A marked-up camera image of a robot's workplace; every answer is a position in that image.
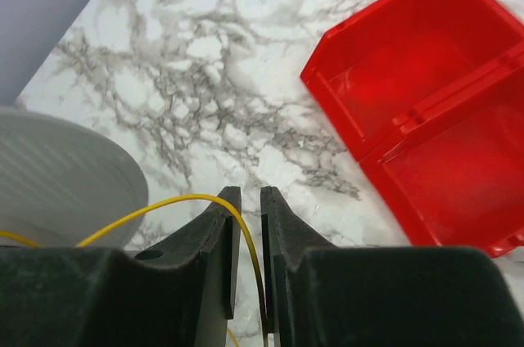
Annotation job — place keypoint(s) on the white plastic cable spool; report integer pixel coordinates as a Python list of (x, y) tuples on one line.
[(61, 182)]

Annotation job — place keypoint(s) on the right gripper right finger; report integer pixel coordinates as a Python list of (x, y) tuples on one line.
[(319, 294)]

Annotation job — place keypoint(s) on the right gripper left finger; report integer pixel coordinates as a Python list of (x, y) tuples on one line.
[(178, 292)]

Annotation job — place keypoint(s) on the red plastic bin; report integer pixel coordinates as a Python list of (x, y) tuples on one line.
[(427, 96)]

